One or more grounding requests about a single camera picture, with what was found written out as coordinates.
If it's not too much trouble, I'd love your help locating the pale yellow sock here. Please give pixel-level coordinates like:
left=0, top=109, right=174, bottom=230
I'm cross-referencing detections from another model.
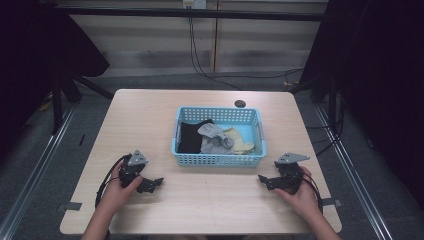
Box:
left=223, top=126, right=256, bottom=156

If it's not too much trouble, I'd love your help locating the black horizontal metal bar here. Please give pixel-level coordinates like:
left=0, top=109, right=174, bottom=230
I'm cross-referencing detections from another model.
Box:
left=54, top=6, right=327, bottom=22

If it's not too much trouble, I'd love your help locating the gray tape strip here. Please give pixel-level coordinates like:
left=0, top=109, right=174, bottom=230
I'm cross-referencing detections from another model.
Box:
left=321, top=197, right=344, bottom=209
left=55, top=201, right=83, bottom=213

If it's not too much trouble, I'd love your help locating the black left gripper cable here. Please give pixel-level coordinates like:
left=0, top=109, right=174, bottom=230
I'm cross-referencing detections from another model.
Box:
left=94, top=153, right=132, bottom=210

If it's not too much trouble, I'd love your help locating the person's right hand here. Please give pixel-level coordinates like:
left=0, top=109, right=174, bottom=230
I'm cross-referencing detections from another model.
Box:
left=274, top=165, right=323, bottom=220

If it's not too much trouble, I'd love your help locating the white wall outlet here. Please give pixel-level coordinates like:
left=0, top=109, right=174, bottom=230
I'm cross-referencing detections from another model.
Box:
left=181, top=0, right=208, bottom=10

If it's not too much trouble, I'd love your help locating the black curtain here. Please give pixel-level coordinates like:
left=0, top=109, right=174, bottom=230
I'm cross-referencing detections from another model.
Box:
left=298, top=0, right=424, bottom=209
left=0, top=0, right=111, bottom=168

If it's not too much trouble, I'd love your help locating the light blue plastic basket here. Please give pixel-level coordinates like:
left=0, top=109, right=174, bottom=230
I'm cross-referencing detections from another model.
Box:
left=170, top=105, right=268, bottom=168

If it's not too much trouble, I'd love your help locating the black wall cable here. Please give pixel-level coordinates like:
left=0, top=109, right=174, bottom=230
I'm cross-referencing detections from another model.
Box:
left=187, top=5, right=305, bottom=92

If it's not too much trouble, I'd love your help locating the gray sock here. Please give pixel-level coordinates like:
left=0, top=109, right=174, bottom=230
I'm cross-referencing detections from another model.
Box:
left=196, top=122, right=236, bottom=155

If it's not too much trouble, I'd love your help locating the black floor cable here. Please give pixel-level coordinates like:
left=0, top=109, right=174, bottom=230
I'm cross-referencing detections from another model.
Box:
left=305, top=91, right=347, bottom=158

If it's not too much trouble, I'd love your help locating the metal floor rail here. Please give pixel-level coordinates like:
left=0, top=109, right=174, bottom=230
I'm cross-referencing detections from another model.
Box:
left=313, top=103, right=396, bottom=240
left=0, top=104, right=78, bottom=240

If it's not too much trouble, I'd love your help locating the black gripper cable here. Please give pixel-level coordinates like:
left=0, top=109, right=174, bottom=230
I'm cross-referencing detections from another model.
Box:
left=301, top=171, right=325, bottom=215
left=94, top=153, right=132, bottom=210

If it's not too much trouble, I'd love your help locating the black metal stand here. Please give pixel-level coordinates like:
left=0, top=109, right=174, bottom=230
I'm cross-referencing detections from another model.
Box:
left=287, top=71, right=341, bottom=133
left=50, top=64, right=115, bottom=136

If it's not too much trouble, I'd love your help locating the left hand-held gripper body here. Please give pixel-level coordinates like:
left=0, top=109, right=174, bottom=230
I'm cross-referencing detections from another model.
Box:
left=118, top=149, right=149, bottom=189

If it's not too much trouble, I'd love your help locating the person's left hand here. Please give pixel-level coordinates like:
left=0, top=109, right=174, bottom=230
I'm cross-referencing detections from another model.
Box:
left=99, top=162, right=145, bottom=215

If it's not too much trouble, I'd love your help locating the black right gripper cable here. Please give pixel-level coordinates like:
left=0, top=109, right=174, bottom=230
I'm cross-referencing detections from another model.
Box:
left=301, top=171, right=325, bottom=215

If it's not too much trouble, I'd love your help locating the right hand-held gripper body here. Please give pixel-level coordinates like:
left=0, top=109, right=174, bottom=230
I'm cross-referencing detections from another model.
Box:
left=273, top=152, right=311, bottom=196

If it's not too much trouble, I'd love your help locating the black sock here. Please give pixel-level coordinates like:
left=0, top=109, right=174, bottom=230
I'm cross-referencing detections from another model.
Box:
left=176, top=118, right=215, bottom=155

